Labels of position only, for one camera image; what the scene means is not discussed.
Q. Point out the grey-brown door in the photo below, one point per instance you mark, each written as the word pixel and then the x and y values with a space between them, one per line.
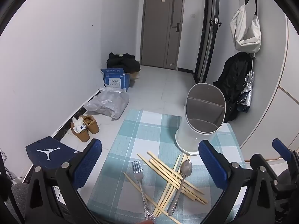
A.
pixel 156 28

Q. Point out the silver folding umbrella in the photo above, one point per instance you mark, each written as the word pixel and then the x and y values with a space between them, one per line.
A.
pixel 247 91

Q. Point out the black jacket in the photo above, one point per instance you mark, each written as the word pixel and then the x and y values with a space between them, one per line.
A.
pixel 231 81

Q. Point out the brown cardboard box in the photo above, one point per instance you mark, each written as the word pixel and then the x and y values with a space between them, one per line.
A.
pixel 135 75

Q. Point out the checkered teal placemat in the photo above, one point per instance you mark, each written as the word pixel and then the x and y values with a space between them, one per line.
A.
pixel 140 140

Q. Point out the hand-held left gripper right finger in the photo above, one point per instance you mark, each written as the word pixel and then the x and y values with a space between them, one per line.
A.
pixel 213 165

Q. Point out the black door latch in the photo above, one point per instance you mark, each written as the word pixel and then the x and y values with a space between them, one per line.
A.
pixel 216 20

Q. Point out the blue cardboard box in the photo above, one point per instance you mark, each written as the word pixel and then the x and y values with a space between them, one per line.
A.
pixel 115 80

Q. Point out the silver fork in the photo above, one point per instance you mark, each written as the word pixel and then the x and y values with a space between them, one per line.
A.
pixel 138 175

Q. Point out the white shoulder bag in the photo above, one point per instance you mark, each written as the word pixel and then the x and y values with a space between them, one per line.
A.
pixel 245 32

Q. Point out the black framed glass door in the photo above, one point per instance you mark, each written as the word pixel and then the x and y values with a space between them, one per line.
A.
pixel 206 39

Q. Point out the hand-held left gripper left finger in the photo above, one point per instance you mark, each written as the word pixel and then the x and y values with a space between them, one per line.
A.
pixel 90 162

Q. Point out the grey plastic mailer bag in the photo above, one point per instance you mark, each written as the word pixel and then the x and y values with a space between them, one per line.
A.
pixel 109 102

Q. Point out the navy shoe box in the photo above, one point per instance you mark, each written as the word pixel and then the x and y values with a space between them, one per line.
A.
pixel 49 152

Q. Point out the white sock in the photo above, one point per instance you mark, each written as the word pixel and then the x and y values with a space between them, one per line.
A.
pixel 79 124

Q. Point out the brown shoe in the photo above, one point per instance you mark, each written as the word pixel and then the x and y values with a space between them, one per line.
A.
pixel 81 136
pixel 92 124

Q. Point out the pile of black clothes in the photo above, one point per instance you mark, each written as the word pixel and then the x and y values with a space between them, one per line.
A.
pixel 123 63

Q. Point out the pile of wooden chopsticks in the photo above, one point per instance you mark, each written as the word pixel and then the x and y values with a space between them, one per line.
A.
pixel 168 177

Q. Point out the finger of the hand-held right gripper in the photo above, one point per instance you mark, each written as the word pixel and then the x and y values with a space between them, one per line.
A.
pixel 281 145
pixel 259 159

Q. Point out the silver spoon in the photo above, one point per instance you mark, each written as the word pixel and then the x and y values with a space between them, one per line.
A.
pixel 185 168

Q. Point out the white metal utensil holder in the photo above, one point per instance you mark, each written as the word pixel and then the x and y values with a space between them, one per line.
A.
pixel 198 126

